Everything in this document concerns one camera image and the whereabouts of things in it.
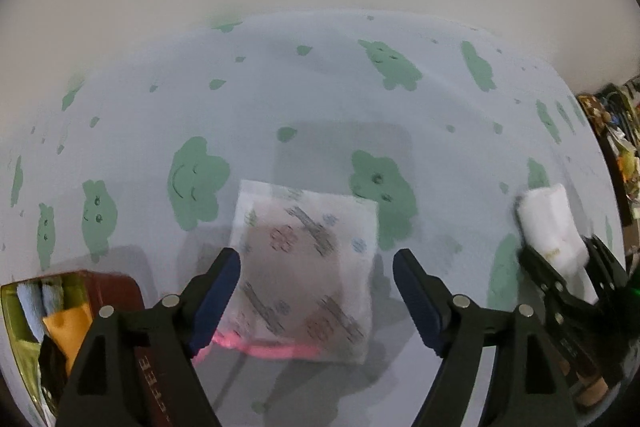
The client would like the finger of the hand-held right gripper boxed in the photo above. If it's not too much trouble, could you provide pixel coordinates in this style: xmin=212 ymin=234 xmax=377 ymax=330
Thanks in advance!
xmin=582 ymin=234 xmax=632 ymax=303
xmin=520 ymin=246 xmax=568 ymax=308

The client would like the floral print tissue pack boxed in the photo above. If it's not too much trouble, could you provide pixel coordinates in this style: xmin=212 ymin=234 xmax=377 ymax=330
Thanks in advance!
xmin=217 ymin=179 xmax=379 ymax=365

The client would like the cloud print bedsheet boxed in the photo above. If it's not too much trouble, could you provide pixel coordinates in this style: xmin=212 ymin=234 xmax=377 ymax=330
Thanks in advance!
xmin=0 ymin=9 xmax=626 ymax=427

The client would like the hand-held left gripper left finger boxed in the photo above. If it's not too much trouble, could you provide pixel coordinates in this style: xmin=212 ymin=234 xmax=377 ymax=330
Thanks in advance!
xmin=59 ymin=248 xmax=242 ymax=427

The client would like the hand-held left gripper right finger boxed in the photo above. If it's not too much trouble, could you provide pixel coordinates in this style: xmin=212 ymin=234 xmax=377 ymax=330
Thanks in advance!
xmin=392 ymin=248 xmax=578 ymax=427

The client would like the red tin box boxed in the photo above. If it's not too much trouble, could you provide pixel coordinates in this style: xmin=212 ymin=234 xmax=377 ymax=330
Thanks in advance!
xmin=0 ymin=270 xmax=173 ymax=427

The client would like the white cloth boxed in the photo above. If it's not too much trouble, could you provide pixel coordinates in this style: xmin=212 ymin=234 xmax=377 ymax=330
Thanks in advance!
xmin=515 ymin=183 xmax=601 ymax=305

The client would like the light blue towel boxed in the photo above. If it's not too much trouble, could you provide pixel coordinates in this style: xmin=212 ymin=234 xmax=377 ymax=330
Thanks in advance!
xmin=16 ymin=282 xmax=66 ymax=343

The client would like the dark wooden furniture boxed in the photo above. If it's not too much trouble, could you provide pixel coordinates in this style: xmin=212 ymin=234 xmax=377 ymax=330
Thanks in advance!
xmin=575 ymin=77 xmax=640 ymax=258

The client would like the brown floral cloth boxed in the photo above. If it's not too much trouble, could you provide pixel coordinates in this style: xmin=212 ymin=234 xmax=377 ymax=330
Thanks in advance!
xmin=577 ymin=93 xmax=613 ymax=130

